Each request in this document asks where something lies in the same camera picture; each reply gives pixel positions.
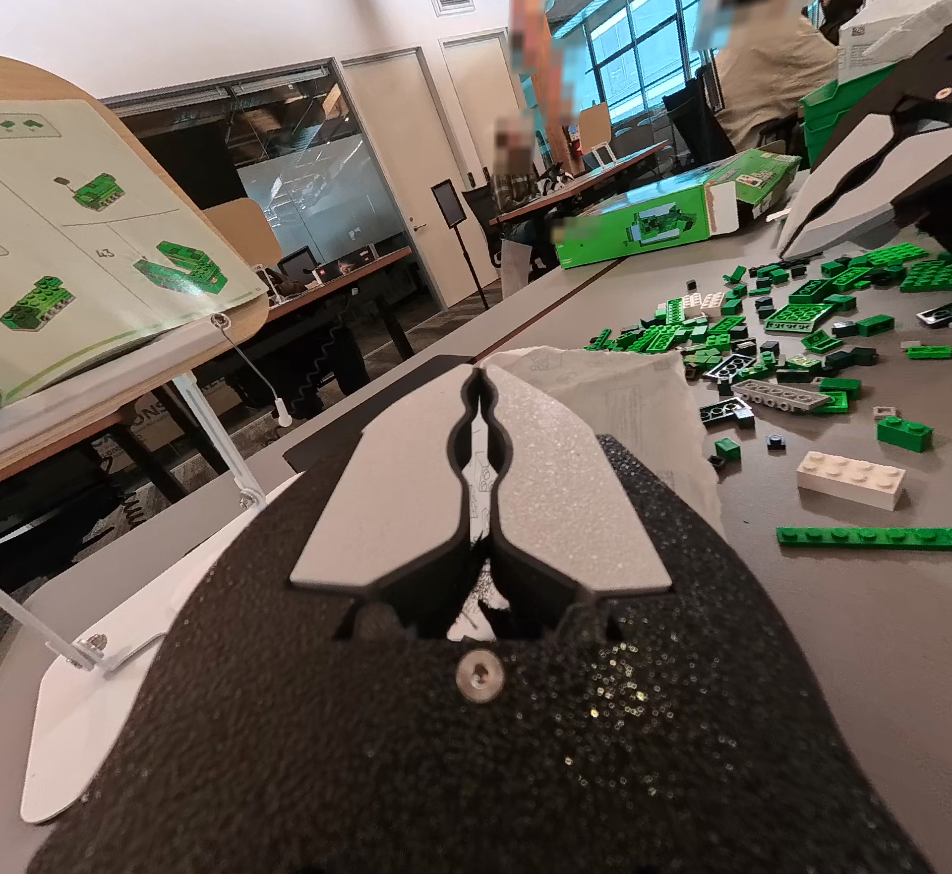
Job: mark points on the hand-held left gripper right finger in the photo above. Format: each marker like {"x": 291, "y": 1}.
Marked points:
{"x": 573, "y": 502}

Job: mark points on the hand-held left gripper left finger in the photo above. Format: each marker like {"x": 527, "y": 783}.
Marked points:
{"x": 394, "y": 494}

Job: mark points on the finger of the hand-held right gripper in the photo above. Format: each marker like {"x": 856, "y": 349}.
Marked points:
{"x": 848, "y": 160}
{"x": 855, "y": 227}

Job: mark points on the torn white paper bag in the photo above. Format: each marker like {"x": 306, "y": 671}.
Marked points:
{"x": 632, "y": 413}

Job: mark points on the scatter of small green bricks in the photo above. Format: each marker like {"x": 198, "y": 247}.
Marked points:
{"x": 654, "y": 338}

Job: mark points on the large green studded plate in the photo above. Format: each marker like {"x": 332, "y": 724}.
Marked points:
{"x": 928, "y": 276}

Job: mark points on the green wide plate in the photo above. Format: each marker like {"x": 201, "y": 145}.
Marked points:
{"x": 799, "y": 317}

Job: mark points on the black office chair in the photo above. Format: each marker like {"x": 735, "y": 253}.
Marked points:
{"x": 692, "y": 115}

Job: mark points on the small white brick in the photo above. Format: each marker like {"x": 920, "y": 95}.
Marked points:
{"x": 703, "y": 303}

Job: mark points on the dark plate brick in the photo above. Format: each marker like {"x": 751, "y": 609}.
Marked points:
{"x": 725, "y": 413}
{"x": 732, "y": 366}

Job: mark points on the light grey long plate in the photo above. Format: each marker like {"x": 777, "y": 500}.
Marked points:
{"x": 781, "y": 395}

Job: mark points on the green two-stud brick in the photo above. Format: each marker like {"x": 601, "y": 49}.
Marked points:
{"x": 904, "y": 435}

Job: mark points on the wooden office table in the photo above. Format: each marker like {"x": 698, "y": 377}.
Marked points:
{"x": 357, "y": 268}
{"x": 595, "y": 182}

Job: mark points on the large window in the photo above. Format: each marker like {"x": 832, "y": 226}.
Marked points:
{"x": 632, "y": 55}

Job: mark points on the white paper sheet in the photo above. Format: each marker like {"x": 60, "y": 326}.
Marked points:
{"x": 515, "y": 268}

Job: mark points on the black monitor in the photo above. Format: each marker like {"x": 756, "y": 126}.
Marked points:
{"x": 296, "y": 262}

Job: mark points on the white eight-stud brick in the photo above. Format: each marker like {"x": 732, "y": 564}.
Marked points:
{"x": 851, "y": 481}

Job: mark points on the green toy box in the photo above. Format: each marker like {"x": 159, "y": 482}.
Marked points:
{"x": 587, "y": 245}

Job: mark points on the long green plate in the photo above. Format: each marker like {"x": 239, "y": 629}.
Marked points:
{"x": 863, "y": 538}

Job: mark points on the black sign stand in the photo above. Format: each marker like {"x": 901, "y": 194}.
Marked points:
{"x": 448, "y": 203}

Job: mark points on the tan rounded divider panel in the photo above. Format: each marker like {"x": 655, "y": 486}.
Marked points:
{"x": 242, "y": 230}

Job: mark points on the white door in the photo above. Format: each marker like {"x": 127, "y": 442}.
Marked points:
{"x": 394, "y": 160}
{"x": 476, "y": 93}

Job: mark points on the white wooden book stand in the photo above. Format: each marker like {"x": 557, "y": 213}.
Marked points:
{"x": 74, "y": 703}

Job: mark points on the building instruction booklet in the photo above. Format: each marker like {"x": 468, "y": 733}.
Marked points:
{"x": 111, "y": 219}

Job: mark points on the white picture frame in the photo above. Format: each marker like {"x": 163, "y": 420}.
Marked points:
{"x": 604, "y": 157}

